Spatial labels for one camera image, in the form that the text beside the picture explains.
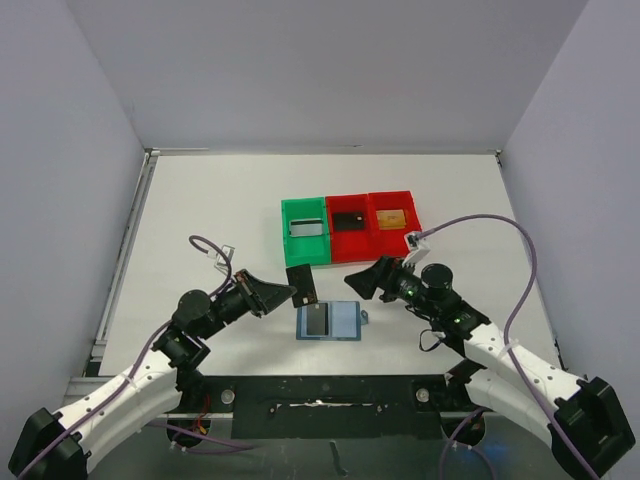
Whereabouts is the aluminium rail left edge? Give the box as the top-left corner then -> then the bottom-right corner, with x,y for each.
89,149 -> 159,362

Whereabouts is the green plastic bin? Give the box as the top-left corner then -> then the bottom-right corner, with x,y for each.
281,197 -> 331,267

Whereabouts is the silver card in green bin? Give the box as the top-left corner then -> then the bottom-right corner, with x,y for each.
288,218 -> 324,238

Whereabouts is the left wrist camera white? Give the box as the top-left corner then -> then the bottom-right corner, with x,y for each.
208,245 -> 235,274

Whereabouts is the gold card in red bin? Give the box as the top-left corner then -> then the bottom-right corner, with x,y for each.
376,209 -> 407,230

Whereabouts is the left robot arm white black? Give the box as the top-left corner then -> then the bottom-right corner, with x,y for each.
8,270 -> 296,479

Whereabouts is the black card in red bin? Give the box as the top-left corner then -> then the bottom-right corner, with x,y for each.
332,211 -> 366,232

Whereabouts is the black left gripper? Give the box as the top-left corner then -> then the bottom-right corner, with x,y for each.
199,268 -> 297,340

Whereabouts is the black VIP credit card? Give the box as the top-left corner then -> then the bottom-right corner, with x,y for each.
286,264 -> 318,308

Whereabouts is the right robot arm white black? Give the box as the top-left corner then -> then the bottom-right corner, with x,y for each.
344,257 -> 636,479

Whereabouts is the red plastic bin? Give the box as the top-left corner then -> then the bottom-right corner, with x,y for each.
326,194 -> 378,264
368,190 -> 422,257

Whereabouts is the right red plastic bin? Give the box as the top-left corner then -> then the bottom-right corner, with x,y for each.
368,190 -> 422,257

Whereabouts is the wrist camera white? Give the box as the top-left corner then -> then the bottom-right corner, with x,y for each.
208,245 -> 235,274
402,231 -> 431,268

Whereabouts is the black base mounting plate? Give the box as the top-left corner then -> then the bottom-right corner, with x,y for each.
149,373 -> 505,441

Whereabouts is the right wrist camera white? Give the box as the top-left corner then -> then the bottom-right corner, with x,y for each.
402,231 -> 431,268

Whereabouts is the aluminium rail front right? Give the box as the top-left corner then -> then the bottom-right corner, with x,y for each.
551,370 -> 589,384

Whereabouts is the middle red plastic bin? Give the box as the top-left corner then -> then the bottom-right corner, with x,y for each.
326,194 -> 378,264

